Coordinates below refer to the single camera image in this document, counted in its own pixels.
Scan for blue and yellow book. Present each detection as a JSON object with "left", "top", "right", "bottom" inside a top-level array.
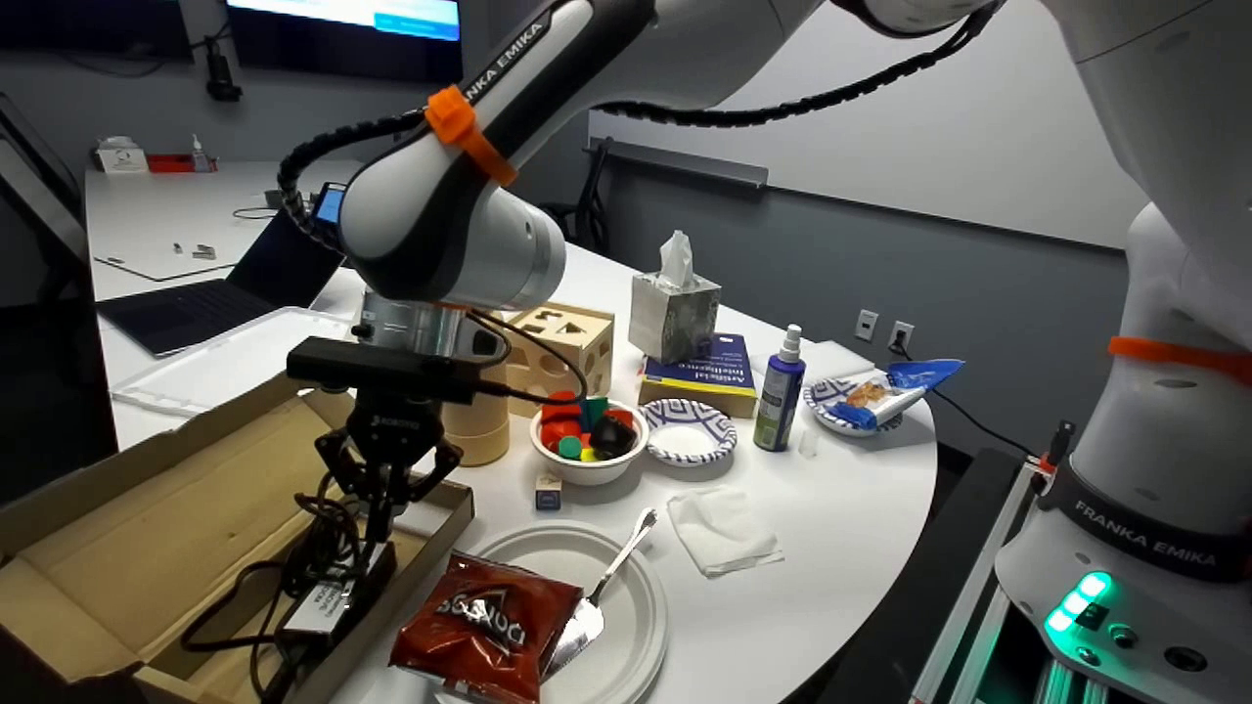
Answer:
[{"left": 636, "top": 330, "right": 762, "bottom": 418}]

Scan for white paper sheets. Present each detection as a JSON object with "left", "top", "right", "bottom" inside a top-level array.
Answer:
[{"left": 94, "top": 229, "right": 242, "bottom": 285}]

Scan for black charger with white label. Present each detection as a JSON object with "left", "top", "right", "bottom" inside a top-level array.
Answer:
[{"left": 175, "top": 490, "right": 405, "bottom": 696}]

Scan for black power cable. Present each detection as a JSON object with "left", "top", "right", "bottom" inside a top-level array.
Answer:
[{"left": 897, "top": 340, "right": 1053, "bottom": 460}]

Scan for aluminium frame rail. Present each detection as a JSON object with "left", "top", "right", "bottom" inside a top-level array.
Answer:
[{"left": 910, "top": 413, "right": 1093, "bottom": 704}]

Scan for grey tissue box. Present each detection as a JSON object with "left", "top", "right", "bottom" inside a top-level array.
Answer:
[{"left": 627, "top": 227, "right": 723, "bottom": 368}]

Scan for open cardboard box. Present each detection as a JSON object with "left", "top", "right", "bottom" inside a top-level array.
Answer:
[{"left": 0, "top": 374, "right": 481, "bottom": 704}]

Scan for red wooden block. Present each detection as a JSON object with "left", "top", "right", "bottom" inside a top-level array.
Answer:
[{"left": 537, "top": 403, "right": 590, "bottom": 451}]

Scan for red flat item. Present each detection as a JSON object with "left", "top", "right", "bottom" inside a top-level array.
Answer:
[{"left": 147, "top": 148, "right": 221, "bottom": 180}]

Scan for black conference camera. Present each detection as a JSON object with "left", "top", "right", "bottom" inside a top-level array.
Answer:
[{"left": 200, "top": 19, "right": 252, "bottom": 105}]

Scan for small white box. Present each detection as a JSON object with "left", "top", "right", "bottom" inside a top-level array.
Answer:
[{"left": 91, "top": 132, "right": 153, "bottom": 180}]

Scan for blue spray bottle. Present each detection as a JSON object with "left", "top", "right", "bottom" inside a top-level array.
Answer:
[{"left": 752, "top": 319, "right": 809, "bottom": 456}]

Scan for wall television screen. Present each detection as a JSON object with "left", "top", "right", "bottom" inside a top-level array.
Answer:
[{"left": 225, "top": 0, "right": 471, "bottom": 48}]

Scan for white bowl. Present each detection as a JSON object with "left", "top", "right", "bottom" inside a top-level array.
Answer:
[{"left": 524, "top": 396, "right": 653, "bottom": 491}]

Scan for white paper napkin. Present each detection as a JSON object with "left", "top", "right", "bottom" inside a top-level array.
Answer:
[{"left": 658, "top": 484, "right": 786, "bottom": 581}]

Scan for blue snack bag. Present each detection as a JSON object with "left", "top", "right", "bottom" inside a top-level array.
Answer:
[{"left": 824, "top": 357, "right": 975, "bottom": 434}]

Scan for blue patterned paper bowl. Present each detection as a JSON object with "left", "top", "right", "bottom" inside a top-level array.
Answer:
[{"left": 636, "top": 396, "right": 745, "bottom": 472}]

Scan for red Doritos chip bag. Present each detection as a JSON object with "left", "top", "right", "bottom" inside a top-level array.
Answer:
[{"left": 387, "top": 553, "right": 587, "bottom": 704}]

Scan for blue patterned paper plate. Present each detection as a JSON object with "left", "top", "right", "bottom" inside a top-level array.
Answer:
[{"left": 807, "top": 368, "right": 920, "bottom": 437}]

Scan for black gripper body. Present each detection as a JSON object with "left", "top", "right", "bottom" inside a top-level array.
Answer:
[{"left": 331, "top": 390, "right": 462, "bottom": 467}]

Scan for plain white plate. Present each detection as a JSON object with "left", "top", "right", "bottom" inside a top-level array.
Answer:
[{"left": 471, "top": 519, "right": 674, "bottom": 704}]

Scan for black flat laptop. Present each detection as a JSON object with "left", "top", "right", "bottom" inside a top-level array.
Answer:
[{"left": 94, "top": 275, "right": 271, "bottom": 361}]

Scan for wooden shape sorter box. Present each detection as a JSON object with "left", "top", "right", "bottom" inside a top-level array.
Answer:
[{"left": 499, "top": 301, "right": 620, "bottom": 403}]

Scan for clear plastic container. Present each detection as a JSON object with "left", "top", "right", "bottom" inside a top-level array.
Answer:
[{"left": 114, "top": 326, "right": 337, "bottom": 422}]

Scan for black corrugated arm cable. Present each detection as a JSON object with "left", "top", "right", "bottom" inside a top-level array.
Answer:
[{"left": 271, "top": 0, "right": 1011, "bottom": 255}]

